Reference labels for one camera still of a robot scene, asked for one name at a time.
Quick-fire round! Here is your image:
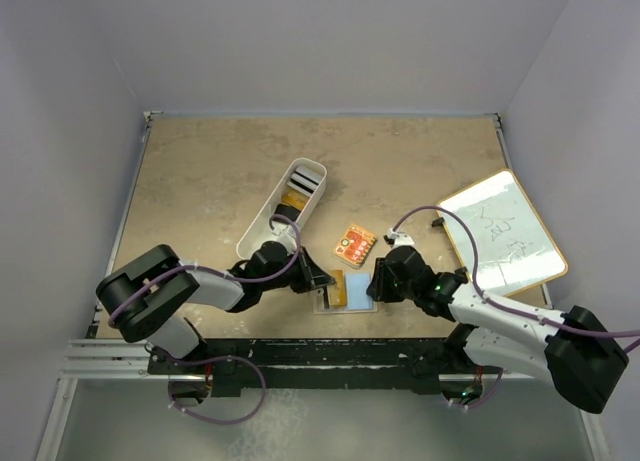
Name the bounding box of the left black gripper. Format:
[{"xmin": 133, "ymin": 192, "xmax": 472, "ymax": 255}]
[{"xmin": 260, "ymin": 245, "xmax": 333, "ymax": 293}]

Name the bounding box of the white oblong plastic tray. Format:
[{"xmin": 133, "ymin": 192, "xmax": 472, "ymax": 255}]
[{"xmin": 236, "ymin": 158, "xmax": 328, "ymax": 259}]

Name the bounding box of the white credit card stack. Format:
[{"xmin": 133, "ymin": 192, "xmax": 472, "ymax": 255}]
[{"xmin": 287, "ymin": 165, "xmax": 322, "ymax": 196}]

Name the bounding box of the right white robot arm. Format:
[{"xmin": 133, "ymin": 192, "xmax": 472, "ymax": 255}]
[{"xmin": 367, "ymin": 246, "xmax": 629, "ymax": 414}]

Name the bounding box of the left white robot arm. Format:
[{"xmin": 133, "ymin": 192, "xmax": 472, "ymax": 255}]
[{"xmin": 96, "ymin": 241, "xmax": 336, "ymax": 373}]

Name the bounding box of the black card in tray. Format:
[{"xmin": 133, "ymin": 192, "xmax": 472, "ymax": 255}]
[{"xmin": 274, "ymin": 203, "xmax": 300, "ymax": 222}]

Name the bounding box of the orange spiral notebook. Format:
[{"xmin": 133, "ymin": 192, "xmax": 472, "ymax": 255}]
[{"xmin": 332, "ymin": 223, "xmax": 378, "ymax": 269}]

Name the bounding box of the yellow framed whiteboard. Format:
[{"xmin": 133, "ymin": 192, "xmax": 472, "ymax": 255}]
[{"xmin": 439, "ymin": 169, "xmax": 568, "ymax": 297}]

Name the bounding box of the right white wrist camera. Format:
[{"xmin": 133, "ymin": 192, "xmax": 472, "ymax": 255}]
[{"xmin": 383, "ymin": 228, "xmax": 415, "ymax": 249}]

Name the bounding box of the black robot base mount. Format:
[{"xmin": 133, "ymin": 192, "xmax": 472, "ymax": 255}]
[{"xmin": 148, "ymin": 328, "xmax": 499, "ymax": 397}]

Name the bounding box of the aluminium table frame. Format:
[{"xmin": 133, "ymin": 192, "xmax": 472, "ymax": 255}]
[{"xmin": 34, "ymin": 110, "xmax": 616, "ymax": 461}]

